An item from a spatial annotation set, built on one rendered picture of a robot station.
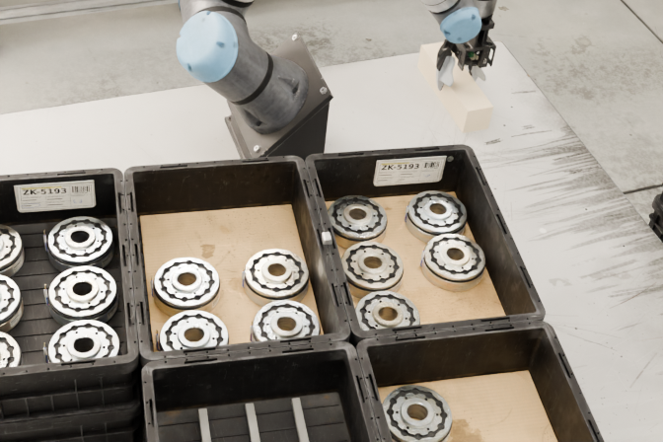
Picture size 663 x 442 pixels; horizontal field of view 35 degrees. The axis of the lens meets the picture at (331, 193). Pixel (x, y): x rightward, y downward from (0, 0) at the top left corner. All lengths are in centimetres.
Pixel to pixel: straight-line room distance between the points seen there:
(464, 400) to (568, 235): 58
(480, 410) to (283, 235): 45
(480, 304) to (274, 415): 40
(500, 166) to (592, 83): 157
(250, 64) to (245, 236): 33
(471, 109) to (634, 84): 163
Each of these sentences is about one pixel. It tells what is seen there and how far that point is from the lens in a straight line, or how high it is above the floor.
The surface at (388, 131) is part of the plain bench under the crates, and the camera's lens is 220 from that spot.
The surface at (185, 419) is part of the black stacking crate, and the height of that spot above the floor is 83.
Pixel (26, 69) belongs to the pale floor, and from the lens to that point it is 352.
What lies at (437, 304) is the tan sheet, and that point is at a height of 83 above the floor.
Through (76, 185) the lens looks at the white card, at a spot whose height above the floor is 91.
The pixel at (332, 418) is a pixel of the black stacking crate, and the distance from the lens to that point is 154.
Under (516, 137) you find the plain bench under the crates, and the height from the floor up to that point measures 70.
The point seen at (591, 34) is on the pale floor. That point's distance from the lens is 396.
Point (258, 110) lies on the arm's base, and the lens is 195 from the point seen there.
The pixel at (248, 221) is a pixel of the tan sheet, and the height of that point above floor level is 83.
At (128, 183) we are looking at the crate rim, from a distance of 170.
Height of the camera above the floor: 209
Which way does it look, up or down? 43 degrees down
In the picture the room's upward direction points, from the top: 7 degrees clockwise
